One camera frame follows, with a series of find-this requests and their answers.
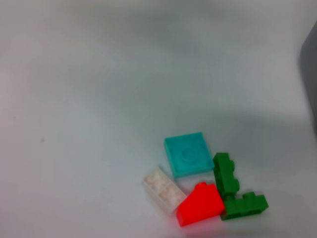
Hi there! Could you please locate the grey-green perforated storage bin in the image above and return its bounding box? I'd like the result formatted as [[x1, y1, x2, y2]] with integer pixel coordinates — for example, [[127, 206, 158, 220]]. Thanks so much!
[[299, 21, 317, 138]]

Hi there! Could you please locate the teal square toy plate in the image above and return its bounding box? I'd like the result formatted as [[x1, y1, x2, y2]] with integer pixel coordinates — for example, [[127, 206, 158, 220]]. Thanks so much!
[[164, 132, 215, 179]]

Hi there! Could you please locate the white toy brick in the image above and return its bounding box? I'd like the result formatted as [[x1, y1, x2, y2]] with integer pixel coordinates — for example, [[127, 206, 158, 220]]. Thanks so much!
[[142, 166, 187, 217]]

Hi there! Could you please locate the dark green toy brick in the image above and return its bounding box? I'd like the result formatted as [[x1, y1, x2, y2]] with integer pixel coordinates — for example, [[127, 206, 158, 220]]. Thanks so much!
[[212, 152, 241, 200]]

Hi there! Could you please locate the orange-red wedge toy brick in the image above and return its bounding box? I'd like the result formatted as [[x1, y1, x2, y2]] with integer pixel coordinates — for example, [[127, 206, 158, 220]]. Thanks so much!
[[175, 182, 226, 228]]

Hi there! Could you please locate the bright green toy brick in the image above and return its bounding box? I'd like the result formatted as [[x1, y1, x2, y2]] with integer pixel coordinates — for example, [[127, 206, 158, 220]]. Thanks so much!
[[219, 191, 269, 222]]

